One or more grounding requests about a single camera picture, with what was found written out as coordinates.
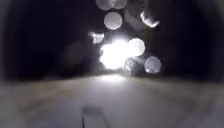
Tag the grey paved path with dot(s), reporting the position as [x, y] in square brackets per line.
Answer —
[113, 103]

